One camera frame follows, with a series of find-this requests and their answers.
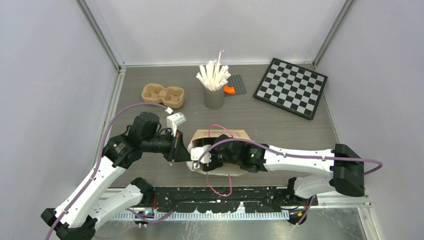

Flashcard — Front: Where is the pink paper gift bag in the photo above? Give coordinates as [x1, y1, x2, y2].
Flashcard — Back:
[187, 124, 253, 198]

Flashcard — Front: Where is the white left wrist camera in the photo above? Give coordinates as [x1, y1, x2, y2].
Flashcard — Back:
[166, 112, 187, 137]

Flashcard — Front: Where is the black white chessboard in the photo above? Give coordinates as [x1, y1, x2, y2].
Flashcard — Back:
[253, 57, 328, 120]

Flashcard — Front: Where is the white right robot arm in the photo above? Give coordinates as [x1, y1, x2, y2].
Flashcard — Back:
[195, 134, 365, 205]

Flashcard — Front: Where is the orange black small device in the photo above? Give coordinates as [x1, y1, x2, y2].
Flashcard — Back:
[224, 74, 247, 97]

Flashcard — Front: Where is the grey straw holder cup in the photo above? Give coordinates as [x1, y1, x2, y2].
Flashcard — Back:
[203, 87, 225, 110]

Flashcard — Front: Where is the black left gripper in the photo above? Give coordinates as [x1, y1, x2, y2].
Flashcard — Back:
[142, 128, 193, 162]

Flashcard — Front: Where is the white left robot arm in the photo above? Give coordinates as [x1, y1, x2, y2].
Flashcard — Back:
[41, 112, 191, 240]

